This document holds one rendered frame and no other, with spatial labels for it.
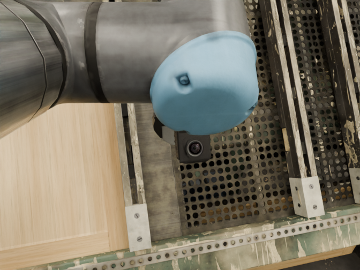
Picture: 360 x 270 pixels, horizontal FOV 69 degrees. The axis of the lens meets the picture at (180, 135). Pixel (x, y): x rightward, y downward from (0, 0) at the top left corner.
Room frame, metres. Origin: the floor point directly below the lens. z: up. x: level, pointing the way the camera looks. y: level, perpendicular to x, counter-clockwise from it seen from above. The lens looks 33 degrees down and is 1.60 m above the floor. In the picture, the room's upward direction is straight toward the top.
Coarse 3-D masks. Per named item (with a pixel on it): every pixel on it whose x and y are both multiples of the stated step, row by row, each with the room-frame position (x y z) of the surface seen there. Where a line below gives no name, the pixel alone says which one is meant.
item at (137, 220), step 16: (112, 0) 0.92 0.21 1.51; (128, 112) 0.69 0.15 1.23; (128, 128) 0.69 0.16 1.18; (128, 144) 0.66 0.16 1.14; (128, 160) 0.63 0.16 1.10; (128, 176) 0.57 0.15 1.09; (128, 192) 0.54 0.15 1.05; (144, 192) 0.54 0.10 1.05; (128, 208) 0.51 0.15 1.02; (144, 208) 0.52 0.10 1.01; (128, 224) 0.48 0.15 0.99; (144, 224) 0.49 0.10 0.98; (144, 240) 0.46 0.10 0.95
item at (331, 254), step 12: (324, 192) 0.79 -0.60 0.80; (264, 204) 0.73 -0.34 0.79; (204, 216) 0.68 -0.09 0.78; (228, 216) 0.70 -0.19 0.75; (324, 252) 0.83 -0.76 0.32; (336, 252) 0.84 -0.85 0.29; (348, 252) 0.86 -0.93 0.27; (276, 264) 0.77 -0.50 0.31; (288, 264) 0.78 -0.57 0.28; (300, 264) 0.80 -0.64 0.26
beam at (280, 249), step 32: (256, 224) 0.55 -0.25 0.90; (288, 224) 0.55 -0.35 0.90; (320, 224) 0.56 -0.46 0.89; (352, 224) 0.57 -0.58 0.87; (96, 256) 0.44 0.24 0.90; (128, 256) 0.44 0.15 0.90; (160, 256) 0.45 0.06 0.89; (192, 256) 0.46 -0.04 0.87; (224, 256) 0.47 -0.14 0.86; (256, 256) 0.48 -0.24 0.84; (288, 256) 0.49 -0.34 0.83
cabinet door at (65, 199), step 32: (32, 128) 0.66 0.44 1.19; (64, 128) 0.68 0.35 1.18; (96, 128) 0.69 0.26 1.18; (0, 160) 0.59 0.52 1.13; (32, 160) 0.60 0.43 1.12; (64, 160) 0.62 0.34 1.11; (96, 160) 0.63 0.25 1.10; (0, 192) 0.54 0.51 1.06; (32, 192) 0.55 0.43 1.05; (64, 192) 0.56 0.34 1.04; (96, 192) 0.57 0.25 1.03; (0, 224) 0.48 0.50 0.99; (32, 224) 0.49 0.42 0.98; (64, 224) 0.50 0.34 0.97; (96, 224) 0.51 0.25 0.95; (0, 256) 0.43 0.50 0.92; (32, 256) 0.43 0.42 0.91; (64, 256) 0.44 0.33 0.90
